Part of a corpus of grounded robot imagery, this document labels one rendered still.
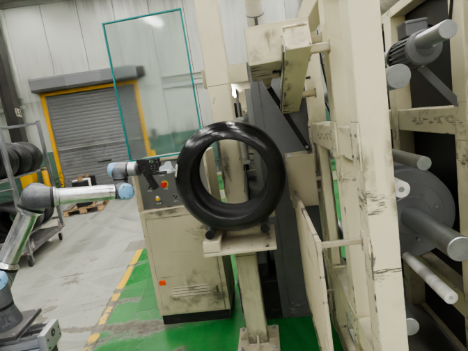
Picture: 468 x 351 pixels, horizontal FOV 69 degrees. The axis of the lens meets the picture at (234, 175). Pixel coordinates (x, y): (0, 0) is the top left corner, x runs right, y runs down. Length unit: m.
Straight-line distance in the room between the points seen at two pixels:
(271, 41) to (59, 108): 10.37
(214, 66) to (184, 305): 1.73
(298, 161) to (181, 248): 1.11
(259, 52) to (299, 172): 0.81
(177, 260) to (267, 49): 1.71
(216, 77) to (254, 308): 1.43
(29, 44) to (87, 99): 2.15
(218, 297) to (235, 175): 1.04
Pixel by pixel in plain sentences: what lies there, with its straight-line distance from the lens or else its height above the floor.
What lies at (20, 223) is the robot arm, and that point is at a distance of 1.89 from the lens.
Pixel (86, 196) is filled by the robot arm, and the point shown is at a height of 1.20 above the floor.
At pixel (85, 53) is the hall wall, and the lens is 11.43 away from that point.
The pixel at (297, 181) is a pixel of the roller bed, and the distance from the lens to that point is 1.97.
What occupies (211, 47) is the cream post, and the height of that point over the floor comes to 1.87.
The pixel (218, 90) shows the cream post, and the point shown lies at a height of 1.63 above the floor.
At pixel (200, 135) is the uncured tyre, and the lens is 1.67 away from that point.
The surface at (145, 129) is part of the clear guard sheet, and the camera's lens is 2.50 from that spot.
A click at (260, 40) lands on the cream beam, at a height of 1.73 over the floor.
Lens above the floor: 1.44
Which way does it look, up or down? 9 degrees down
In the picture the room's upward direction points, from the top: 9 degrees counter-clockwise
